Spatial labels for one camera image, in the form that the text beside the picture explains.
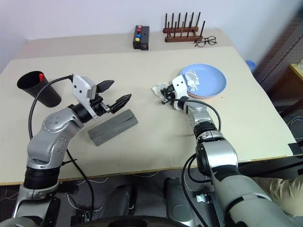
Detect dark pegboard panel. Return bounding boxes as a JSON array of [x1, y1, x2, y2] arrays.
[[254, 16, 303, 84]]

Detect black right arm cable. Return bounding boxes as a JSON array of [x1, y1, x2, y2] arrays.
[[165, 94, 223, 227]]

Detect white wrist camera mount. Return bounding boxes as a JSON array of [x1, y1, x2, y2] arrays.
[[71, 74, 99, 120], [171, 75, 189, 111]]

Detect blue round container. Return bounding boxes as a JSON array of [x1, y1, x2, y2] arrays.
[[244, 60, 256, 72]]

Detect silver metal bracket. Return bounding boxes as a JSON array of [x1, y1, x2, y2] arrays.
[[196, 193, 214, 204]]

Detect white floor cable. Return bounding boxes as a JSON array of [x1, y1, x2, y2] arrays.
[[285, 115, 303, 129]]

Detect black framed clear eyeglasses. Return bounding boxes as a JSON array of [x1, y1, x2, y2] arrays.
[[194, 35, 218, 48]]

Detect black box with coloured buttons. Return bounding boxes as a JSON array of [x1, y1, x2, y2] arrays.
[[133, 24, 143, 50]]

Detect yellow side table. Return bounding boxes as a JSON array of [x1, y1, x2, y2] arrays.
[[288, 62, 303, 81]]

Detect clear plastic wrap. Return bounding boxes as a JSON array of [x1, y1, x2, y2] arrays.
[[151, 82, 174, 99], [184, 70, 201, 93]]

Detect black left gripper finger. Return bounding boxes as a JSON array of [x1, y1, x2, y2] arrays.
[[109, 93, 132, 114], [95, 79, 115, 94]]

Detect dark grey rounded shape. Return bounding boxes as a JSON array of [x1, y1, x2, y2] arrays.
[[103, 183, 138, 223]]

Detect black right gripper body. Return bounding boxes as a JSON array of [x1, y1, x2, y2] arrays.
[[160, 84, 178, 102]]

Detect brown wooden peg rack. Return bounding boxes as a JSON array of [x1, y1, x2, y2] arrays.
[[162, 12, 205, 43]]

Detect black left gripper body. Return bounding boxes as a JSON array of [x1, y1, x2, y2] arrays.
[[89, 93, 112, 117]]

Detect blue plate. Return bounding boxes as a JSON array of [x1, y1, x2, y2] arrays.
[[179, 63, 227, 98]]

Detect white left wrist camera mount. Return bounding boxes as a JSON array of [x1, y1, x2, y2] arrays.
[[71, 74, 99, 120]]

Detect pink plate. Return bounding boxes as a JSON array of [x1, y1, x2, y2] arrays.
[[186, 90, 223, 100]]

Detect black cup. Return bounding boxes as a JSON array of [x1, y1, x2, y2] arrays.
[[17, 70, 62, 108]]

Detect beige cloth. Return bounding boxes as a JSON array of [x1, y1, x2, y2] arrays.
[[252, 175, 303, 216]]

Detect grey glasses case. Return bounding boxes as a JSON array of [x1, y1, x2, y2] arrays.
[[87, 109, 139, 147]]

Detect black tape strip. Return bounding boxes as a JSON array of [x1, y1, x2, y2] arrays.
[[287, 142, 303, 156]]

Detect plain black box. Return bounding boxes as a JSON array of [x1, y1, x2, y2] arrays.
[[140, 26, 151, 51]]

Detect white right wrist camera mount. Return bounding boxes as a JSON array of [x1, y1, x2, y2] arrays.
[[171, 75, 189, 111]]

